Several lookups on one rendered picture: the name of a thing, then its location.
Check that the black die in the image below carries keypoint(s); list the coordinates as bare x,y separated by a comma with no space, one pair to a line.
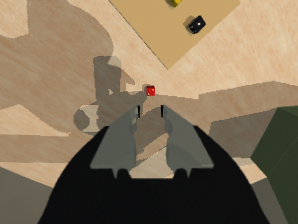
197,24

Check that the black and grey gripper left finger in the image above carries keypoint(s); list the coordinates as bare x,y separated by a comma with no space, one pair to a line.
111,149

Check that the red die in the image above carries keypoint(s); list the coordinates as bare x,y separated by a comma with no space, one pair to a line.
150,90

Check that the yellow die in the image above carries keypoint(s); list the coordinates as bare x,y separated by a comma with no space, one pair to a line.
175,2

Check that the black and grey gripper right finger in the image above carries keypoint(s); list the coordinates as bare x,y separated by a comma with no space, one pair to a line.
190,148

